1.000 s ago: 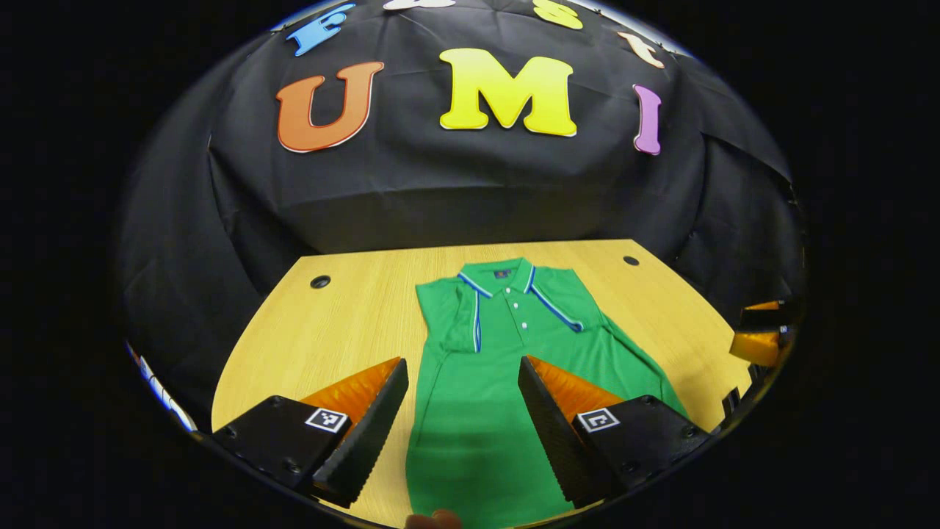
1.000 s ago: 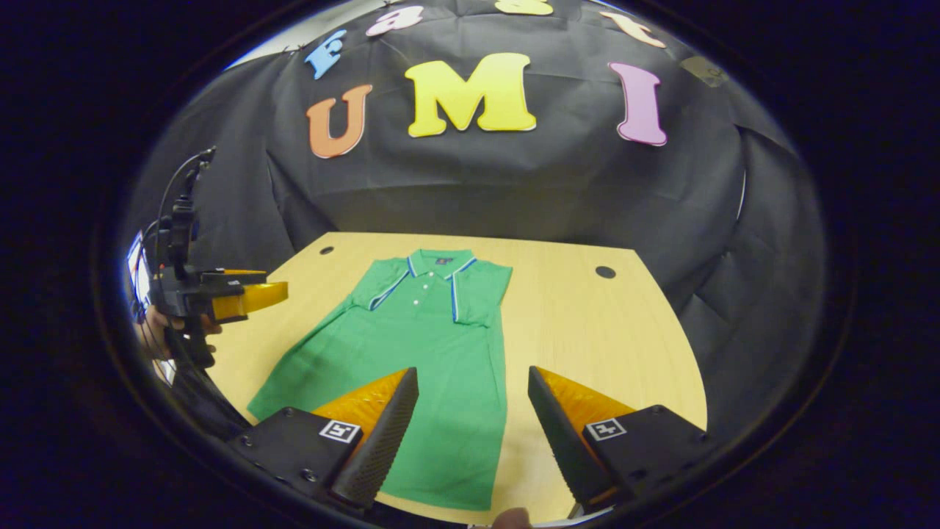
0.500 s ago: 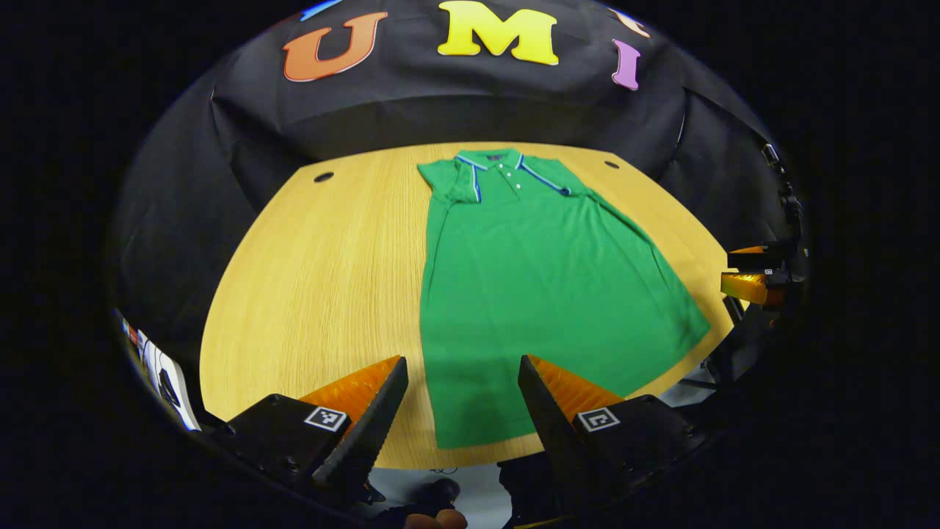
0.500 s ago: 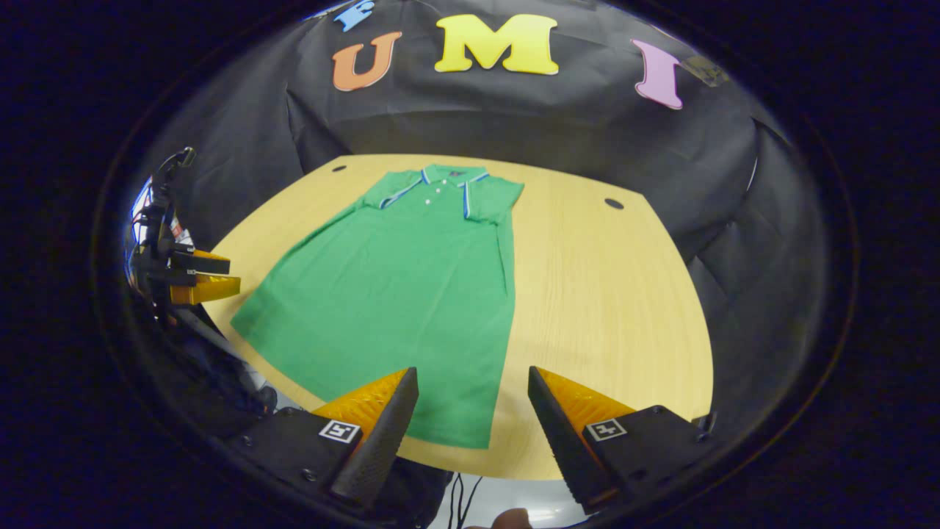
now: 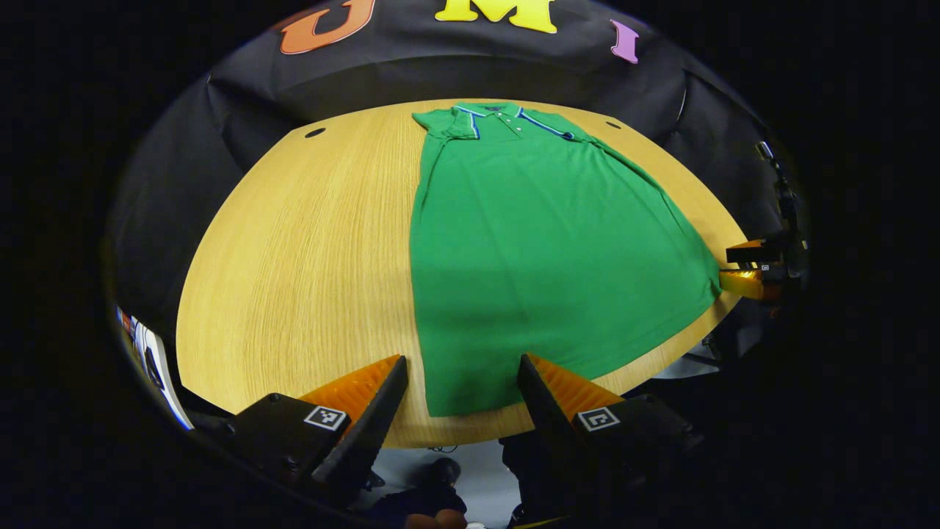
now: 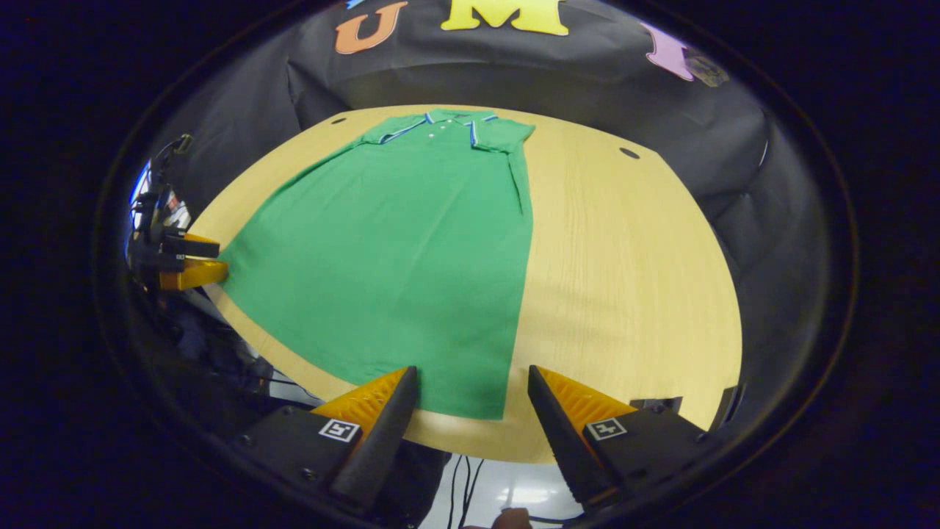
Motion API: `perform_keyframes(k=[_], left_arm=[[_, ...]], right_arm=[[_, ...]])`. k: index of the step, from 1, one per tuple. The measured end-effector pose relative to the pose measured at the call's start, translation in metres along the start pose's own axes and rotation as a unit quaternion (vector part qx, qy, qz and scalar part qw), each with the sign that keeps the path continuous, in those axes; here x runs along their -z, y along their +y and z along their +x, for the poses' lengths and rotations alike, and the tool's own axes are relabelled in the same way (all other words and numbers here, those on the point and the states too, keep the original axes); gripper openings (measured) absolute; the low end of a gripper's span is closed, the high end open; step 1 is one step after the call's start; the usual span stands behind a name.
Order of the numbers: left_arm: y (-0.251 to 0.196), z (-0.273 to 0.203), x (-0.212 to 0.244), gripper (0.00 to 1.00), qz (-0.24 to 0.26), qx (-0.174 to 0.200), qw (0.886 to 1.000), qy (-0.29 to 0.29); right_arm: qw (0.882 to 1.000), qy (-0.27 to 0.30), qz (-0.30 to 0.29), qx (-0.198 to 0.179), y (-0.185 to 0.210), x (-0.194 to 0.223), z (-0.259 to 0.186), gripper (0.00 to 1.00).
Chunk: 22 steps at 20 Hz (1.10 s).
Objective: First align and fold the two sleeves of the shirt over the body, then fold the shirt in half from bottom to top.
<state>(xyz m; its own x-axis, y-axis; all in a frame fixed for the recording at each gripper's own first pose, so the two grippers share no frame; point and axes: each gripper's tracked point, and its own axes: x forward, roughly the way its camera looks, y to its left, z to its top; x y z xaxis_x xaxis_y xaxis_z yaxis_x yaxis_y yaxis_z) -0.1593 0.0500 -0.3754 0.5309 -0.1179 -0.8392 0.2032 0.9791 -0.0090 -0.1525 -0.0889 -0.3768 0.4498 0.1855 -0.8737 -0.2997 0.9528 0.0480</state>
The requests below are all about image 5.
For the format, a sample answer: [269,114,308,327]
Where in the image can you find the white printed banner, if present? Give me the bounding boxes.
[115,305,194,431]

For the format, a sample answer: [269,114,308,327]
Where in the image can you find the green polo T-shirt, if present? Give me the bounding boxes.
[409,101,724,418]

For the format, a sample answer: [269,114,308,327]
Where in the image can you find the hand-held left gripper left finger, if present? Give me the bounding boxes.
[192,354,410,508]

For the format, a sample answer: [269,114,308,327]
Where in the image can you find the black backdrop cloth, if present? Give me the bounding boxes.
[103,0,805,353]

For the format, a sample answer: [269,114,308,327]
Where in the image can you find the black metal stand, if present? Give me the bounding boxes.
[755,140,810,254]

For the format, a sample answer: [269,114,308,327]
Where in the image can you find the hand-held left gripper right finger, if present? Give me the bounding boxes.
[517,353,706,515]

